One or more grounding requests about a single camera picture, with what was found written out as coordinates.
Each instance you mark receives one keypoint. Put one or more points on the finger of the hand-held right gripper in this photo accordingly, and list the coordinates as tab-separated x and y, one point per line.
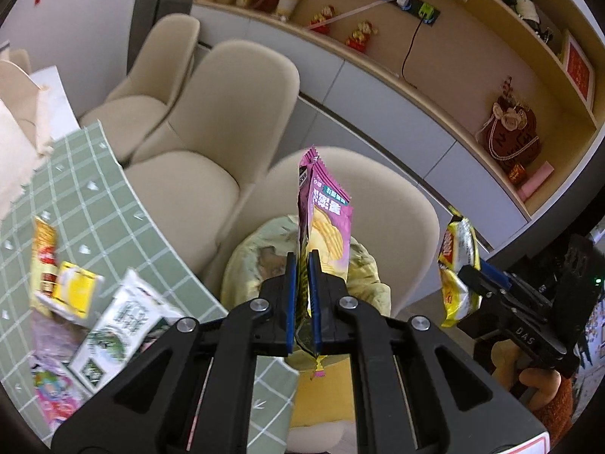
482	288
496	274

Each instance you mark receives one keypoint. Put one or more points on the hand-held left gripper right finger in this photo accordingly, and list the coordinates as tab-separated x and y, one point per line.
315	302

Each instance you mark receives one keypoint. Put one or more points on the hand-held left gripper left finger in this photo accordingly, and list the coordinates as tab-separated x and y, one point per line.
290	302

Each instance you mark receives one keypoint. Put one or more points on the yellow crinkled chip packet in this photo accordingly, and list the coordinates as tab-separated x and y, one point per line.
458	269

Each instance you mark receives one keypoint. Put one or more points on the purple chip packet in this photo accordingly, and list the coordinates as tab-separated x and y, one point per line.
326	227

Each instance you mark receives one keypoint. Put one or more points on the person's right hand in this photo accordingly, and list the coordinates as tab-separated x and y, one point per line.
534	380

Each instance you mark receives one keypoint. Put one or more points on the yellow seat cushion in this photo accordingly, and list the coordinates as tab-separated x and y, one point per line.
331	397

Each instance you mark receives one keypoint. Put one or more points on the small red packet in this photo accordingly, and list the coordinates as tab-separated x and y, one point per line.
518	174

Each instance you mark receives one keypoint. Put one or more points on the pink box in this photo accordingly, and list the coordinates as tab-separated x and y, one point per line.
538	179

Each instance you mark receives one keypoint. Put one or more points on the beige chair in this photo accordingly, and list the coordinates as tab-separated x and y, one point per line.
156	66
392	208
227	118

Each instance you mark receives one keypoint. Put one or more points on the large brown bouquet bag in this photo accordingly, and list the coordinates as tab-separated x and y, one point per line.
515	137

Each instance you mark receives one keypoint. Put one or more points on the white and green packet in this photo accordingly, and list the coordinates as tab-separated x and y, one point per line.
123	321

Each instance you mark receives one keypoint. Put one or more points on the green checked tablecloth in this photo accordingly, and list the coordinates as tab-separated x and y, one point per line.
118	208

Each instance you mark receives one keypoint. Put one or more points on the white cabinet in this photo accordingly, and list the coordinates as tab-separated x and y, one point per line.
378	113

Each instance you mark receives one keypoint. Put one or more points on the yellow and white snack packet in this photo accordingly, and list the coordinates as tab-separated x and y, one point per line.
75	288

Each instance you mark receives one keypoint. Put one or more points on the red framed picture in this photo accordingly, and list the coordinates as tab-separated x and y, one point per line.
577	68

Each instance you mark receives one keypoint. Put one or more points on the dull purple packet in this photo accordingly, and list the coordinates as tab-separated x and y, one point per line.
52	335

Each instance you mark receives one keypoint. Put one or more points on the pink cartoon packet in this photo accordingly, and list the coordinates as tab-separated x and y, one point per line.
56	390

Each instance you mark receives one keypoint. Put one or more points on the yellow and red packet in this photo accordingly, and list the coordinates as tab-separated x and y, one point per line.
45	255

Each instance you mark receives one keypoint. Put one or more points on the red seated figurine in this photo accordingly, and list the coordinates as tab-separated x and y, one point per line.
360	38
324	19

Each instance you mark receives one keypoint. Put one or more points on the green charger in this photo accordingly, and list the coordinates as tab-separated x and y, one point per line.
427	13

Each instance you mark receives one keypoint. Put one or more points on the white charger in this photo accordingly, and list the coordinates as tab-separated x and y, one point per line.
403	1

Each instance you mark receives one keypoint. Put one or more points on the white and yellow cup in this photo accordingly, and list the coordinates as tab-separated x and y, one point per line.
288	1

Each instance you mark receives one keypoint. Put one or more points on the cream printed food cover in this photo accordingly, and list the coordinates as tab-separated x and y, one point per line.
19	151

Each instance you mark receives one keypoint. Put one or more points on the wooden wall shelf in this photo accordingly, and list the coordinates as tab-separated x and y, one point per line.
463	75

